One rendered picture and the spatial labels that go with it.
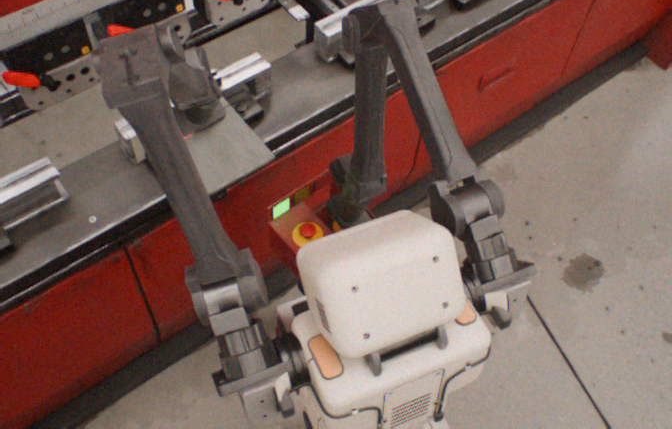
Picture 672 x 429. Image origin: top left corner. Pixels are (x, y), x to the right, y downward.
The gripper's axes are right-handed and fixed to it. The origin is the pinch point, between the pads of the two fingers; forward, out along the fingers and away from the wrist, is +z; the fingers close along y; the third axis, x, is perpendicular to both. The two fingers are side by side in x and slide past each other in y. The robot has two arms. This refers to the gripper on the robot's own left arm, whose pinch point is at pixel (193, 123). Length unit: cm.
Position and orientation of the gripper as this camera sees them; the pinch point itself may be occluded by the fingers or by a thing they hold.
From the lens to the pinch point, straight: 162.4
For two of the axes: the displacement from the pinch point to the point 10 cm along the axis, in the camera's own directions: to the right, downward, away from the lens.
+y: -8.0, 4.8, -3.6
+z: -3.1, 1.8, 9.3
